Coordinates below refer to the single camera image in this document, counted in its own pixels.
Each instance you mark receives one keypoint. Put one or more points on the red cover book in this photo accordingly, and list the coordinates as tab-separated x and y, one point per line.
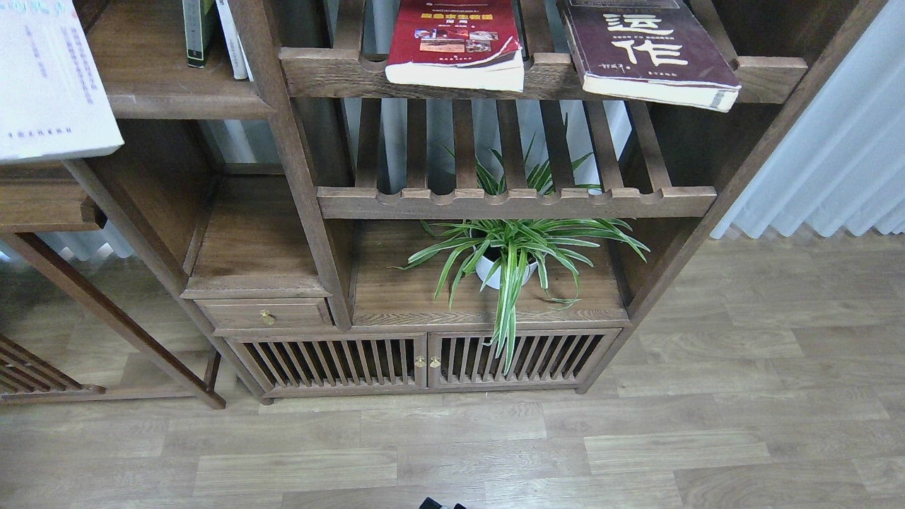
456	44

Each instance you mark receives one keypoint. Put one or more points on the green spider plant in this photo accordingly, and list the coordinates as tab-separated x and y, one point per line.
518	239

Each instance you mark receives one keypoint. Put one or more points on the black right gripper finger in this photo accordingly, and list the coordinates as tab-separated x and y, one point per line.
430	503

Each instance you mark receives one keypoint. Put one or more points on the wooden side rack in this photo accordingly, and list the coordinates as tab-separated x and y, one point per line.
26	378

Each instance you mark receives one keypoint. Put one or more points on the white pleated curtain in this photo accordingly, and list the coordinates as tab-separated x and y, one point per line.
842	163

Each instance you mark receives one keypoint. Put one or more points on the green spine book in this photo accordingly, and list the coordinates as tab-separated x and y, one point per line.
200	18

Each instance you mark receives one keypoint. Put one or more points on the dark wooden bookshelf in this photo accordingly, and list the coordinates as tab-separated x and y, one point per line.
299	193

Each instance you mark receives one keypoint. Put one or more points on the pale lilac book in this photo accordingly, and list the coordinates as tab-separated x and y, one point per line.
53	103

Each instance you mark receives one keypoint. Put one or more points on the white thin book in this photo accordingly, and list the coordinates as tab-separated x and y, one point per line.
236	52

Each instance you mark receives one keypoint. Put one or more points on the white plant pot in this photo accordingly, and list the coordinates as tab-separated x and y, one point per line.
486	263

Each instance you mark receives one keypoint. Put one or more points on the maroon book white characters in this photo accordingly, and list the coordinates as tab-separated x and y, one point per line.
648	50

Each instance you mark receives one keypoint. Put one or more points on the brass drawer knob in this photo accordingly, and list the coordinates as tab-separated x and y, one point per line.
267	319

